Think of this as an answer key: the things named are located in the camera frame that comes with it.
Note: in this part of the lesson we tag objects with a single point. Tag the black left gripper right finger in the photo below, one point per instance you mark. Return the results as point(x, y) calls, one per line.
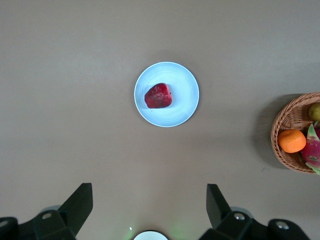
point(237, 227)

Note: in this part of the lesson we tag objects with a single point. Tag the pink dragon fruit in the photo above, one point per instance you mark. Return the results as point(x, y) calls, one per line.
point(313, 147)

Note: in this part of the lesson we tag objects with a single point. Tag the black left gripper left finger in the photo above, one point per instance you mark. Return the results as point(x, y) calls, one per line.
point(62, 222)

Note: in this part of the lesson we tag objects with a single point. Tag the light blue plate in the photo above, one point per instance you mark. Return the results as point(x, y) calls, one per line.
point(175, 82)

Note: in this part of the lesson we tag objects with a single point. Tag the olive brown kiwi fruit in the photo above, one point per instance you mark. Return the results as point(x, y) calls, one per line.
point(314, 112)

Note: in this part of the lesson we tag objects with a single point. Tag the red apple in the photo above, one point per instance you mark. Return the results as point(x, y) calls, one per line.
point(158, 96)

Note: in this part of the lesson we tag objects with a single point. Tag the orange tangerine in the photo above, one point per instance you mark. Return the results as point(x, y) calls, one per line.
point(291, 140)

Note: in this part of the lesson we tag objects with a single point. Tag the brown wicker basket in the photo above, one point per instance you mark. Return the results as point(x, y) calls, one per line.
point(282, 117)

